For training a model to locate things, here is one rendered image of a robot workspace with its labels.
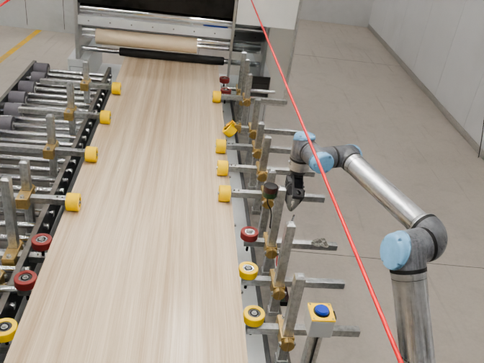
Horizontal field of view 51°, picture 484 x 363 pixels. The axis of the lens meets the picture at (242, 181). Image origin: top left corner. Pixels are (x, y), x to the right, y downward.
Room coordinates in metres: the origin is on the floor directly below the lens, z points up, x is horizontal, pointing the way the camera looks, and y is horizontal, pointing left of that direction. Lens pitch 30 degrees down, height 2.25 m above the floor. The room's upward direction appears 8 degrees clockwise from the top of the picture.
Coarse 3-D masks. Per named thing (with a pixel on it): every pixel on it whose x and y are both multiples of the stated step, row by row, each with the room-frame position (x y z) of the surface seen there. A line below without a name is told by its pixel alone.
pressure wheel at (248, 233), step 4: (244, 228) 1.89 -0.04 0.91; (248, 228) 1.90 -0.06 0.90; (252, 228) 1.90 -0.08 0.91; (244, 232) 1.86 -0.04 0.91; (248, 232) 1.87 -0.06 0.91; (252, 232) 1.87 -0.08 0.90; (256, 232) 1.87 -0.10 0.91; (244, 236) 1.84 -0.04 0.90; (248, 236) 1.84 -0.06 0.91; (252, 236) 1.84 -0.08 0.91; (256, 236) 1.85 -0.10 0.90; (244, 240) 1.84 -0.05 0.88; (248, 240) 1.84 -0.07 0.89; (252, 240) 1.84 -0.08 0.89
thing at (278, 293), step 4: (272, 272) 1.66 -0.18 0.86; (272, 276) 1.64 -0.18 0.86; (272, 280) 1.62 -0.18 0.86; (272, 284) 1.59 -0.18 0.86; (272, 288) 1.58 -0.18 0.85; (276, 288) 1.57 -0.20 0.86; (280, 288) 1.58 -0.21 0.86; (284, 288) 1.58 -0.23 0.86; (272, 292) 1.56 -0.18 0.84; (276, 292) 1.56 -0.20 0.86; (280, 292) 1.56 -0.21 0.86; (284, 292) 1.57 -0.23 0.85; (272, 296) 1.57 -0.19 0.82; (276, 296) 1.56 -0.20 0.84; (280, 296) 1.56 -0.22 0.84; (284, 296) 1.56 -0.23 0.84
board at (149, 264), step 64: (128, 64) 3.87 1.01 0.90; (128, 128) 2.75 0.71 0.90; (192, 128) 2.87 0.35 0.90; (128, 192) 2.06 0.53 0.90; (192, 192) 2.14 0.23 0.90; (64, 256) 1.54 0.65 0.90; (128, 256) 1.59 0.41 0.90; (192, 256) 1.65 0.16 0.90; (64, 320) 1.22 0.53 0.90; (128, 320) 1.26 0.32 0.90; (192, 320) 1.31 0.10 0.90
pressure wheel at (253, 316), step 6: (252, 306) 1.41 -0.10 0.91; (258, 306) 1.41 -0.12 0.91; (246, 312) 1.37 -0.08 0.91; (252, 312) 1.38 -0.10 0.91; (258, 312) 1.38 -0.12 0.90; (246, 318) 1.35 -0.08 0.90; (252, 318) 1.35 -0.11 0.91; (258, 318) 1.35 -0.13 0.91; (246, 324) 1.34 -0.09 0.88; (252, 324) 1.34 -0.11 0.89; (258, 324) 1.34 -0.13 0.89
